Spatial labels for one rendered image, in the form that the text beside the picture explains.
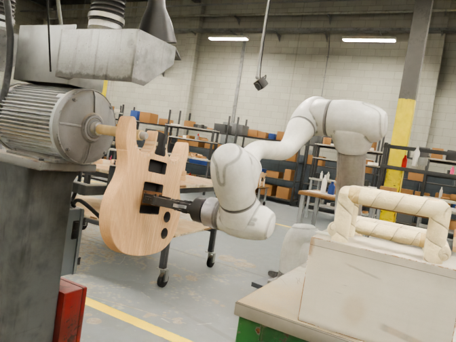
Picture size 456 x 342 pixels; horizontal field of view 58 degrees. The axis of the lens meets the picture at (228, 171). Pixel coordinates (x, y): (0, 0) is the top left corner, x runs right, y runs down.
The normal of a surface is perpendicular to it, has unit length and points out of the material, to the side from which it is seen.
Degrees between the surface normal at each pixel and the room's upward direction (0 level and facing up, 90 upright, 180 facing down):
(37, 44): 90
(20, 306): 90
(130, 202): 87
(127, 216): 87
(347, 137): 121
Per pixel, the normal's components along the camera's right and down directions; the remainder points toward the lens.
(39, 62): -0.47, -0.03
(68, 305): 0.87, 0.15
